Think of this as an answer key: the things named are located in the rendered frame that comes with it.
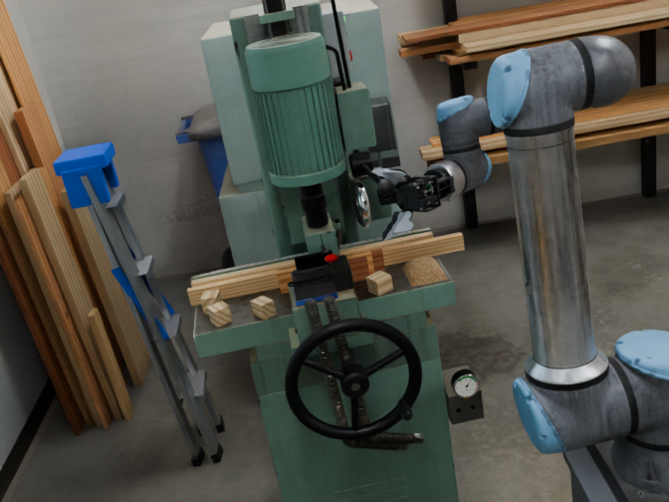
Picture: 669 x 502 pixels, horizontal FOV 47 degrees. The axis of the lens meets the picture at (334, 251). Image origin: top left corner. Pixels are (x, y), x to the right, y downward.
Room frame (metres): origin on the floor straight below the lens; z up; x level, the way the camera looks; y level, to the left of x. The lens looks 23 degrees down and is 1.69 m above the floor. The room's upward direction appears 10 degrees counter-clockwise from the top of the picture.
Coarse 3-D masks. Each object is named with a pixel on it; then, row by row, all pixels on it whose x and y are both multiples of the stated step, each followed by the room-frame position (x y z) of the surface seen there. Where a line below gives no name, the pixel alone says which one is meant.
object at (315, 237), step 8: (304, 216) 1.79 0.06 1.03; (328, 216) 1.76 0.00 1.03; (304, 224) 1.74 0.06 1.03; (328, 224) 1.71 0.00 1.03; (304, 232) 1.76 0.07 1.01; (312, 232) 1.68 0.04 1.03; (320, 232) 1.67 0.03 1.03; (328, 232) 1.66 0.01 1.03; (312, 240) 1.66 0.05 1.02; (320, 240) 1.66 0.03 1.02; (328, 240) 1.66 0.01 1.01; (312, 248) 1.66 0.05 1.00; (320, 248) 1.66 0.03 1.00; (328, 248) 1.66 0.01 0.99; (336, 248) 1.66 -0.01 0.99
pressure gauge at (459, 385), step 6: (456, 372) 1.52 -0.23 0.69; (462, 372) 1.51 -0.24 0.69; (468, 372) 1.51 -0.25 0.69; (456, 378) 1.50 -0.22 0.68; (462, 378) 1.50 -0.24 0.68; (468, 378) 1.50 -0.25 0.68; (474, 378) 1.50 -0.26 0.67; (456, 384) 1.50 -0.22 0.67; (462, 384) 1.50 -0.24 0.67; (468, 384) 1.50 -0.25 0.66; (474, 384) 1.50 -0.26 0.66; (456, 390) 1.50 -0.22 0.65; (462, 390) 1.50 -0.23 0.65; (468, 390) 1.50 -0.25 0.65; (474, 390) 1.50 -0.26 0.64; (462, 396) 1.50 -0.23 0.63; (468, 396) 1.50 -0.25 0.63
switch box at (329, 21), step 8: (336, 8) 2.06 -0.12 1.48; (328, 16) 1.99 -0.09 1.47; (328, 24) 1.99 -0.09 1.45; (344, 24) 2.00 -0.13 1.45; (328, 32) 1.99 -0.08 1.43; (344, 32) 1.99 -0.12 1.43; (328, 40) 1.99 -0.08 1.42; (336, 40) 1.99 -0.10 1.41; (344, 40) 1.99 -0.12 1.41; (336, 48) 1.99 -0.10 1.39; (344, 48) 1.99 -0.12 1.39; (336, 64) 1.99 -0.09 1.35; (336, 72) 1.99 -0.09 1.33
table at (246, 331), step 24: (360, 288) 1.61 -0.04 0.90; (408, 288) 1.57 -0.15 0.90; (432, 288) 1.56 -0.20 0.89; (240, 312) 1.60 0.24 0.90; (288, 312) 1.56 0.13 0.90; (360, 312) 1.55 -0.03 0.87; (384, 312) 1.55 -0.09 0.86; (408, 312) 1.56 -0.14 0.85; (216, 336) 1.53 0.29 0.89; (240, 336) 1.54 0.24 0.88; (264, 336) 1.54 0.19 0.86; (288, 336) 1.54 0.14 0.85; (360, 336) 1.46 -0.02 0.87
